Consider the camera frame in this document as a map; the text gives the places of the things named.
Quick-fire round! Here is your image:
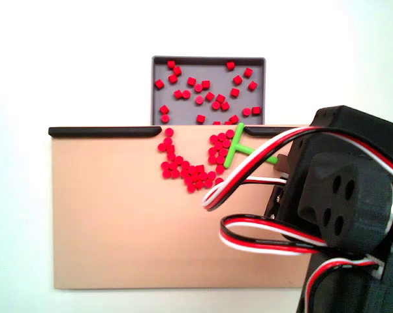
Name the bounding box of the green T pusher brown handle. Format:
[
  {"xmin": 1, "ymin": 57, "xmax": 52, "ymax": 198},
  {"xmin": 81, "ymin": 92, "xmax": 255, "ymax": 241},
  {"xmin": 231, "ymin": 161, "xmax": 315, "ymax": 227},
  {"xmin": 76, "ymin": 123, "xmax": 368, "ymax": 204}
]
[{"xmin": 223, "ymin": 122, "xmax": 291, "ymax": 173}]

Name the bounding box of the grey rectangular container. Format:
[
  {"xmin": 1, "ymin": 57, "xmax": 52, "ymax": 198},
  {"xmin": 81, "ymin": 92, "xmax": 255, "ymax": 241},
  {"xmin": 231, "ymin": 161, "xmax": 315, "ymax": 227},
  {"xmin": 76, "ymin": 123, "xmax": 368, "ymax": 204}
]
[{"xmin": 151, "ymin": 55, "xmax": 267, "ymax": 127}]

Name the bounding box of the beige flat board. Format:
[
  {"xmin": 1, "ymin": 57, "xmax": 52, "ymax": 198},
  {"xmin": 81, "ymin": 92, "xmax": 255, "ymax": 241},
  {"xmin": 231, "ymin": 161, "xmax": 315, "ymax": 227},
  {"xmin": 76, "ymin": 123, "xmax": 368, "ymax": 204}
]
[{"xmin": 51, "ymin": 123, "xmax": 315, "ymax": 290}]

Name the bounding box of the black edge rail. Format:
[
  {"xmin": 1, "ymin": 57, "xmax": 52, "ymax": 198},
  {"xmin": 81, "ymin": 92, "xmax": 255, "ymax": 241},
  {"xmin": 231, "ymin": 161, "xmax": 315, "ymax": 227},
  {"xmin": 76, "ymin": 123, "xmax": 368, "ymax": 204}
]
[
  {"xmin": 244, "ymin": 126, "xmax": 297, "ymax": 138},
  {"xmin": 48, "ymin": 126, "xmax": 163, "ymax": 140}
]

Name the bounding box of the red white black servo cable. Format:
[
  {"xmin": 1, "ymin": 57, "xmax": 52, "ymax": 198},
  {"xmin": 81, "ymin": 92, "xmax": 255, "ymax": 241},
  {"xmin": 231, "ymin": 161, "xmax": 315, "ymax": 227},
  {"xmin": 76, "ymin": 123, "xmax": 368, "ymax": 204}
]
[
  {"xmin": 202, "ymin": 126, "xmax": 393, "ymax": 211},
  {"xmin": 300, "ymin": 256, "xmax": 385, "ymax": 313},
  {"xmin": 219, "ymin": 213, "xmax": 334, "ymax": 256}
]

